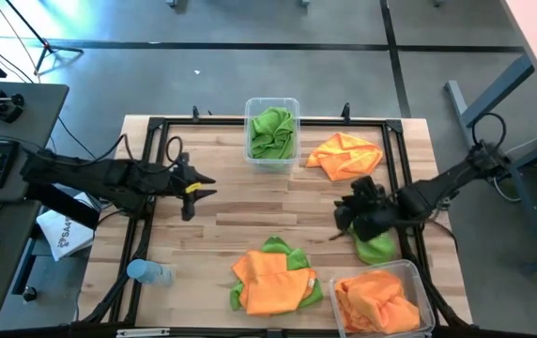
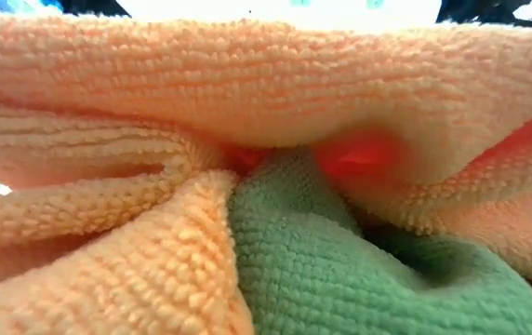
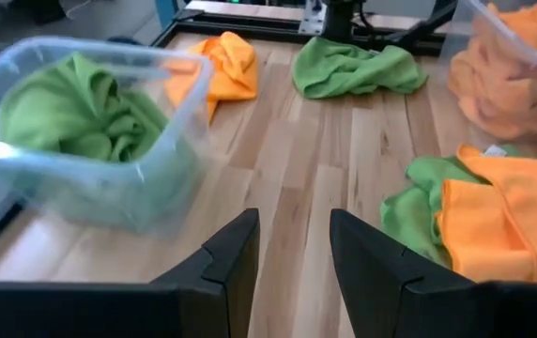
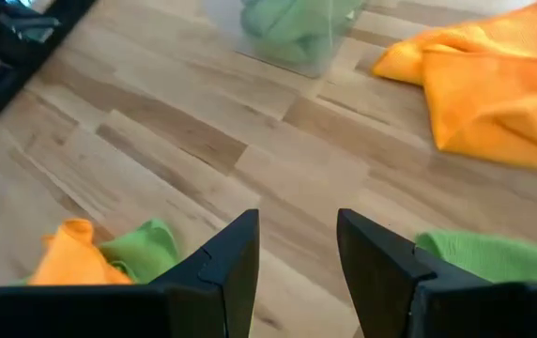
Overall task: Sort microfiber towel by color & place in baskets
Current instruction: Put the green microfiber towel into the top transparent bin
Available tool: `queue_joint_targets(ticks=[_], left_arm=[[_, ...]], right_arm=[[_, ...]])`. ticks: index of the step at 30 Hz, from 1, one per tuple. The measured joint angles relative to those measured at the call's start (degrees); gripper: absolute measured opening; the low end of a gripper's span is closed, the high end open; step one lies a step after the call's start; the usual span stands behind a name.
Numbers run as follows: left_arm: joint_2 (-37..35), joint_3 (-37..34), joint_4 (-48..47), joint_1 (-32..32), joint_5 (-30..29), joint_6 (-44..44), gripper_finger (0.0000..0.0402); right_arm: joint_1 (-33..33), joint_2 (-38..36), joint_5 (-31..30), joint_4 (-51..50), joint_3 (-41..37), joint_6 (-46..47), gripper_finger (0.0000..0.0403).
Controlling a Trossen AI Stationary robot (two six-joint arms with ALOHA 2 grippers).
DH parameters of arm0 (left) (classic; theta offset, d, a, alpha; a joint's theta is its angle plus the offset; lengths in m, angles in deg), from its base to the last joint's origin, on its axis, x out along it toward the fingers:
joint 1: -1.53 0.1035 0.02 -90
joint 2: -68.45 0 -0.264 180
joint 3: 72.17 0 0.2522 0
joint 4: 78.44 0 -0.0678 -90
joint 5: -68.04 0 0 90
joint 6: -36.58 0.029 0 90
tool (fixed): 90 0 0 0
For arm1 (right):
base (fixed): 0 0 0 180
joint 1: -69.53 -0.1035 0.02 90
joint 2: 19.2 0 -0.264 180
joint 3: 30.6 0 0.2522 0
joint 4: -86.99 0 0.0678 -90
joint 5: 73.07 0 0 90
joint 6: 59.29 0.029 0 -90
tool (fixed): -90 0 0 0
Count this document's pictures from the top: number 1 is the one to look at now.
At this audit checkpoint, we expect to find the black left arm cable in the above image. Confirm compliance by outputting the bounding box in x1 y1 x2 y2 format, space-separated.
164 135 185 166

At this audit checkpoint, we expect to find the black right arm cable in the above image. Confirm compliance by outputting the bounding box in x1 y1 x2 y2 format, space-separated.
471 112 508 152

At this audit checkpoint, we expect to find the white printed bag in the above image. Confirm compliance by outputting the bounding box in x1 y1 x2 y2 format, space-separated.
36 209 95 262

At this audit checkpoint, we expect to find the black tripod stand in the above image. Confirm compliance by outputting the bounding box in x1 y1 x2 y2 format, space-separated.
3 0 85 76

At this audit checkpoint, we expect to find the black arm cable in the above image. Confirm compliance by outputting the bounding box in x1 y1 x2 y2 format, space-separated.
164 135 185 166
471 112 508 152

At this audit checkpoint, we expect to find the clear plastic bin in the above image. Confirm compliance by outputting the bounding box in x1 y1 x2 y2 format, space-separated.
328 259 437 338
243 97 301 171

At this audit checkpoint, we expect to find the orange and green cloth bottom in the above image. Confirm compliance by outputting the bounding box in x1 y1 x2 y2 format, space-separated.
229 236 325 312

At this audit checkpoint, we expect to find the gray-blue table leg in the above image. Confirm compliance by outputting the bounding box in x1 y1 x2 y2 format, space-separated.
444 54 536 171

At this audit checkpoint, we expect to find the black aluminium table frame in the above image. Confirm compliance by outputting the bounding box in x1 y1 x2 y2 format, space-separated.
78 115 474 332

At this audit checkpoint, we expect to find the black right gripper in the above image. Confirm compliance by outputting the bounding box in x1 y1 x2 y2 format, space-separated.
332 176 399 243

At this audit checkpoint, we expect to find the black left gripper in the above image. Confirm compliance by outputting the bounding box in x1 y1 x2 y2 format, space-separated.
165 152 219 223

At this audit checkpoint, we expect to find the white cable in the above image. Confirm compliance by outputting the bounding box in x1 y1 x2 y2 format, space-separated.
491 134 537 204

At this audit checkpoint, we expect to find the blue capped water bottle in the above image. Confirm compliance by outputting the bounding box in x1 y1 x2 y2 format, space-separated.
126 258 175 286

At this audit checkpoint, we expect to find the gray desk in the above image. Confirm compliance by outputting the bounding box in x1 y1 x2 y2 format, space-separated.
0 79 70 318

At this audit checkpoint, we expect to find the silver metal bracket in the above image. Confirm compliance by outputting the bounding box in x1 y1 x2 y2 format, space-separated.
115 328 171 338

